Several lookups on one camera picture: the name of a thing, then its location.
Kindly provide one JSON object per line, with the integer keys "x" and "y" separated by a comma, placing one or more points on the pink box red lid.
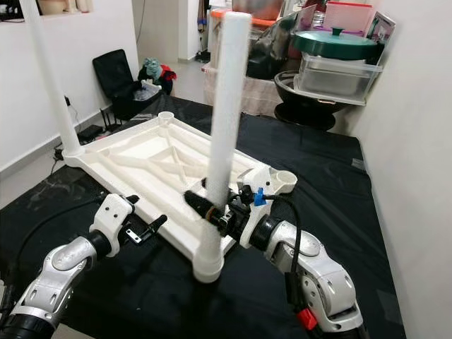
{"x": 346, "y": 15}

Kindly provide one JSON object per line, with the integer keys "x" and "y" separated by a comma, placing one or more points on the black floor stand base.
{"x": 203, "y": 55}

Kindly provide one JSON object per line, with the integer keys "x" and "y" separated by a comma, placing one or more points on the red cloth item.
{"x": 168, "y": 72}

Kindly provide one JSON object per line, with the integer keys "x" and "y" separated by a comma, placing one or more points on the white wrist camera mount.
{"x": 258, "y": 187}
{"x": 113, "y": 215}

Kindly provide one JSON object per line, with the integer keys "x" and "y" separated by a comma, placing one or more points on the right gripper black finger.
{"x": 205, "y": 184}
{"x": 198, "y": 205}

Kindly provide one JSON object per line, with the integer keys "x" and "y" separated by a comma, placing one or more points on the steel pot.
{"x": 258, "y": 6}

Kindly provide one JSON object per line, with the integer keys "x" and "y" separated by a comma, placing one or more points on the black wok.
{"x": 307, "y": 109}

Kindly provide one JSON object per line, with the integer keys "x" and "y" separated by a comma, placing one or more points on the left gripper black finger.
{"x": 131, "y": 200}
{"x": 155, "y": 225}

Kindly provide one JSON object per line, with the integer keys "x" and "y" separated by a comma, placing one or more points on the clear plastic storage box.
{"x": 335, "y": 76}

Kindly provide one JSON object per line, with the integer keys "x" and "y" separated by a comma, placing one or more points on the beige cloth covered stand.
{"x": 261, "y": 99}

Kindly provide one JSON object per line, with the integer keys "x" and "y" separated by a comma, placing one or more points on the black kitchen appliance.
{"x": 10, "y": 7}

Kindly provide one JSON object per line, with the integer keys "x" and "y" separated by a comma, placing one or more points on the clear plastic bag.
{"x": 148, "y": 92}

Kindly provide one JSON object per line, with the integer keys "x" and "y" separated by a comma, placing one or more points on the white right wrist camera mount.
{"x": 258, "y": 187}

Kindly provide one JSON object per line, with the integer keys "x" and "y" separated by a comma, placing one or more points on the grey printed box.
{"x": 381, "y": 30}

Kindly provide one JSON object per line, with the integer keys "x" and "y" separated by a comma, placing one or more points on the orange lidded storage box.
{"x": 263, "y": 20}

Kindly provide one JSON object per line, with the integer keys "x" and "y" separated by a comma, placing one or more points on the white plastic children table top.
{"x": 148, "y": 159}

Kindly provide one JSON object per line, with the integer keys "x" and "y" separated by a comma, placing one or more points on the white bottle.
{"x": 82, "y": 4}

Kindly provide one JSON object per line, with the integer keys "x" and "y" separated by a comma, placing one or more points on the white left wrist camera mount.
{"x": 113, "y": 215}

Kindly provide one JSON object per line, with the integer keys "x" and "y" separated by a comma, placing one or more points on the beige container orange lid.
{"x": 51, "y": 6}

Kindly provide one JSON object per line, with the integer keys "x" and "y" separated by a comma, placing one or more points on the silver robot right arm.
{"x": 318, "y": 275}

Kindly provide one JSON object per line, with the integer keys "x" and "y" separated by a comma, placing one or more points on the black plastic bag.
{"x": 268, "y": 53}

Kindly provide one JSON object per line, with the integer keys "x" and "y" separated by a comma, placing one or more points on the black wall plug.
{"x": 67, "y": 101}

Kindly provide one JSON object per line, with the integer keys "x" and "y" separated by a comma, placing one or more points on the black tablecloth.
{"x": 169, "y": 311}

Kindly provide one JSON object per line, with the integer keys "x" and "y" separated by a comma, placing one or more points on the green pot lid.
{"x": 335, "y": 44}

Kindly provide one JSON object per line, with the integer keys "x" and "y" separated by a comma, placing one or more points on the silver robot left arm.
{"x": 63, "y": 272}

